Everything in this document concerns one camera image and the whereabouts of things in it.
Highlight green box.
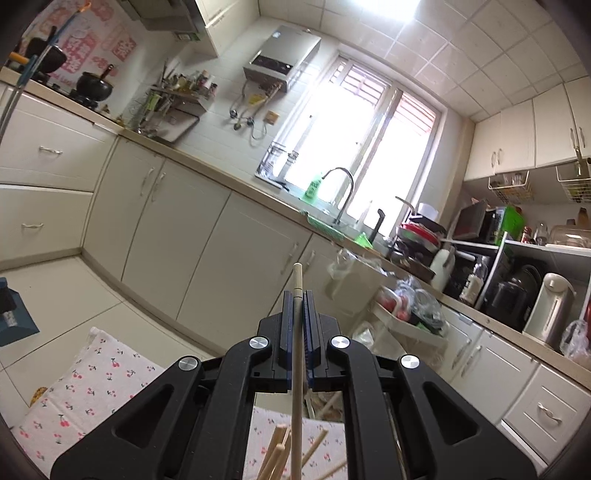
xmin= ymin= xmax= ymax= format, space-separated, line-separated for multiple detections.
xmin=496 ymin=205 xmax=527 ymax=245

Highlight cherry print tablecloth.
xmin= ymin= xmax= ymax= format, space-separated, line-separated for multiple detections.
xmin=11 ymin=327 xmax=347 ymax=480

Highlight small white wire basket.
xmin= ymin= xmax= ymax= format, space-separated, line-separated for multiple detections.
xmin=488 ymin=171 xmax=532 ymax=204

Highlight white countertop shelf rack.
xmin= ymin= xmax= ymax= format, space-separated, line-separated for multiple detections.
xmin=441 ymin=231 xmax=591 ymax=333

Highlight cream door base cabinets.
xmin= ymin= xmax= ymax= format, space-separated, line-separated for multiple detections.
xmin=81 ymin=136 xmax=393 ymax=365

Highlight cream wall cabinet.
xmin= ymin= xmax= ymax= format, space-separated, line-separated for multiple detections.
xmin=194 ymin=0 xmax=262 ymax=58

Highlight cream corner base cabinets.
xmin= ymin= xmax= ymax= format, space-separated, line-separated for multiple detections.
xmin=434 ymin=295 xmax=591 ymax=472

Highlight kitchen window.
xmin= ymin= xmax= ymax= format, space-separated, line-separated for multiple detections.
xmin=272 ymin=51 xmax=446 ymax=236

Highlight cream wall cabinets row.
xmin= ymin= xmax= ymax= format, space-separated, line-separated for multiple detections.
xmin=464 ymin=76 xmax=591 ymax=182

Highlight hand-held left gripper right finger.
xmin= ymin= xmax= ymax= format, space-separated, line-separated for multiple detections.
xmin=302 ymin=290 xmax=539 ymax=480

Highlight large white wire basket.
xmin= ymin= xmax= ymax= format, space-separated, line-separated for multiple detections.
xmin=555 ymin=159 xmax=591 ymax=204

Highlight green plastic basin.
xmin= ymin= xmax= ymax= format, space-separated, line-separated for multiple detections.
xmin=300 ymin=210 xmax=345 ymax=241

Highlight silver water heater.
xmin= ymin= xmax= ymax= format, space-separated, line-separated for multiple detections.
xmin=243 ymin=25 xmax=322 ymax=93

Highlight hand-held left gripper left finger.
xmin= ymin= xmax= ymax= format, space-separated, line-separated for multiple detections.
xmin=50 ymin=290 xmax=296 ymax=480

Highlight knotted clear plastic bag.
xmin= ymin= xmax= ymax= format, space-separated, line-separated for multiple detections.
xmin=558 ymin=318 xmax=591 ymax=358

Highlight metal dish rack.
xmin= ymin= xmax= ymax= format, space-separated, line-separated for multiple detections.
xmin=127 ymin=62 xmax=218 ymax=141

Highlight clear bottle white label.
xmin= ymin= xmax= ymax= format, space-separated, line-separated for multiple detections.
xmin=459 ymin=256 xmax=490 ymax=305

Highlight clear dome lid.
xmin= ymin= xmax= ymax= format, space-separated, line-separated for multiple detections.
xmin=547 ymin=224 xmax=591 ymax=247

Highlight hanging clear plastic bag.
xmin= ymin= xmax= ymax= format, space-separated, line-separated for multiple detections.
xmin=325 ymin=247 xmax=365 ymax=301

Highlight black cooking pot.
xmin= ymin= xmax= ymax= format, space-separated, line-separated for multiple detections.
xmin=9 ymin=37 xmax=68 ymax=84

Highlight cream drawer base cabinet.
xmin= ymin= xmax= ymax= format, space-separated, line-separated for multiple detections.
xmin=0 ymin=85 xmax=123 ymax=273

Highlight red tomatoes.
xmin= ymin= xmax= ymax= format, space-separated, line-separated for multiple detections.
xmin=381 ymin=295 xmax=411 ymax=321

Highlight black rice cooker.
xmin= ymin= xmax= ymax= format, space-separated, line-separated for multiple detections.
xmin=485 ymin=274 xmax=532 ymax=326

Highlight blue dustpan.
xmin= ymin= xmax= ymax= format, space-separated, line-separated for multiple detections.
xmin=0 ymin=277 xmax=40 ymax=347

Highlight metal pole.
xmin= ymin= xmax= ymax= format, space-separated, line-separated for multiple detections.
xmin=0 ymin=0 xmax=90 ymax=139

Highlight green dish soap bottle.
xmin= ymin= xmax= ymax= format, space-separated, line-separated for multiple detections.
xmin=302 ymin=173 xmax=322 ymax=204

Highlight white pitcher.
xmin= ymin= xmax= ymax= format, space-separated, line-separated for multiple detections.
xmin=428 ymin=247 xmax=457 ymax=294

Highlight black microwave oven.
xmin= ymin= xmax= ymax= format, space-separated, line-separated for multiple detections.
xmin=450 ymin=200 xmax=497 ymax=245

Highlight pink wall stickers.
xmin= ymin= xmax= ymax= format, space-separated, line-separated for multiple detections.
xmin=25 ymin=9 xmax=139 ymax=88

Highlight black wok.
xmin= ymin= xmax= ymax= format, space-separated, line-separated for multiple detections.
xmin=76 ymin=65 xmax=116 ymax=104

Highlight chrome sink faucet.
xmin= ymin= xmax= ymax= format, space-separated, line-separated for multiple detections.
xmin=321 ymin=167 xmax=355 ymax=227

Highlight stack of pans and dishes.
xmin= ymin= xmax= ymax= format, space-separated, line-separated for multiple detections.
xmin=388 ymin=217 xmax=446 ymax=282

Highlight beige electric water boiler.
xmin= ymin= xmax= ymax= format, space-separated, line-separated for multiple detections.
xmin=523 ymin=272 xmax=577 ymax=352

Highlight white storage cart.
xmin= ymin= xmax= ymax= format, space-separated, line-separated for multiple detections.
xmin=351 ymin=272 xmax=451 ymax=365

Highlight leaning metal tray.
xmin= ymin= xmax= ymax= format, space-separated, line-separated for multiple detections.
xmin=254 ymin=142 xmax=296 ymax=190

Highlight range hood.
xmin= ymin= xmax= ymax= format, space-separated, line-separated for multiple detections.
xmin=122 ymin=0 xmax=208 ymax=42

